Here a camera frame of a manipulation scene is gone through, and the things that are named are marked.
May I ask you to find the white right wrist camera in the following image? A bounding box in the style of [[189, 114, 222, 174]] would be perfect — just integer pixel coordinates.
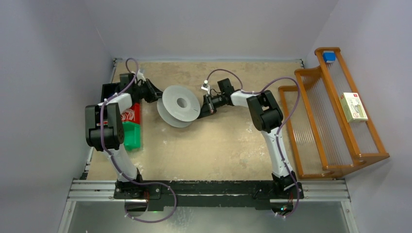
[[201, 80, 210, 95]]

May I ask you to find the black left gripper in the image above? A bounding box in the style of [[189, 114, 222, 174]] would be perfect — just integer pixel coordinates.
[[133, 79, 166, 104]]

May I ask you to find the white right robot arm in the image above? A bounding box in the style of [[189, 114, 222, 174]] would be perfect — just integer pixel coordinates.
[[198, 79, 300, 198]]

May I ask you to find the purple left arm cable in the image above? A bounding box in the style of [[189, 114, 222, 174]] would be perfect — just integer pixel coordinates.
[[99, 58, 178, 224]]

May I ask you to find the white perforated spool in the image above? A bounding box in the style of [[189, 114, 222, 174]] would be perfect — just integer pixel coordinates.
[[157, 85, 201, 128]]

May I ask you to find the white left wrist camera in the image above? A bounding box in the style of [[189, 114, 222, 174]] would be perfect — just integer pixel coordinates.
[[135, 69, 146, 83]]

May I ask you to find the green bin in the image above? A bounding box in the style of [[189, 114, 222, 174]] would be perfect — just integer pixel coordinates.
[[122, 121, 141, 151]]

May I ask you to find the red bin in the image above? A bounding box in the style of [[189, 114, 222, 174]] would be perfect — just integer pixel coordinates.
[[121, 103, 141, 125]]

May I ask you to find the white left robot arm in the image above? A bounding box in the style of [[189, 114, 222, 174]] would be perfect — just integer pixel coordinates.
[[85, 72, 163, 199]]

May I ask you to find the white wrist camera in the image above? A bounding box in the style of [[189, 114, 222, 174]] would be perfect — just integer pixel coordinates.
[[201, 80, 210, 95], [135, 69, 146, 83]]

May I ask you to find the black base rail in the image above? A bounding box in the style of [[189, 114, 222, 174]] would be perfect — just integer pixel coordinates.
[[114, 180, 304, 212]]

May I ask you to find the wooden rack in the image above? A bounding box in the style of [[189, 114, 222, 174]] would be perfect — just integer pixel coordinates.
[[278, 47, 389, 180]]

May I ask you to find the blue block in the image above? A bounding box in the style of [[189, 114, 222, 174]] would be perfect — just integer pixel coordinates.
[[322, 51, 336, 63]]

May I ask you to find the white cardboard box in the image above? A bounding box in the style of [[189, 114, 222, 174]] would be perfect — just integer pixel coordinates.
[[340, 92, 368, 123]]

